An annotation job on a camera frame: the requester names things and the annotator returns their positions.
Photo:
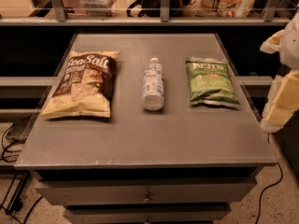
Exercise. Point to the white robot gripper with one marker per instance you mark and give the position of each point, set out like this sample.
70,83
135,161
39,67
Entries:
291,48

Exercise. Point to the green jalapeno chip bag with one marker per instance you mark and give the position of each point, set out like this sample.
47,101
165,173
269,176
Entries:
210,82

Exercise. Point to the black bag on shelf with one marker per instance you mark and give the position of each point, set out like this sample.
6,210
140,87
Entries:
158,8

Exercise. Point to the brown sea salt chip bag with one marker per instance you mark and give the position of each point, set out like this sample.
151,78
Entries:
86,87

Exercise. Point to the clear plastic water bottle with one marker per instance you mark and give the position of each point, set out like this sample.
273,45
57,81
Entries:
153,85

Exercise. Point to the upper grey drawer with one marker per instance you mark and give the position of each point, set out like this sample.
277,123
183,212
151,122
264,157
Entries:
145,191

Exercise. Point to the grey drawer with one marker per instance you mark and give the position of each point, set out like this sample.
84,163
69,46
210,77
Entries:
147,214
145,191

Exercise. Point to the grey drawer cabinet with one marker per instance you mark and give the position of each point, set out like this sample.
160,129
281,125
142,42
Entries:
179,141

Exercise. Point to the lower grey drawer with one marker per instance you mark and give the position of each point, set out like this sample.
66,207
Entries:
147,214

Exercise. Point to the grey metal shelf rail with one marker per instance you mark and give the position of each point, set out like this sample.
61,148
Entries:
71,12

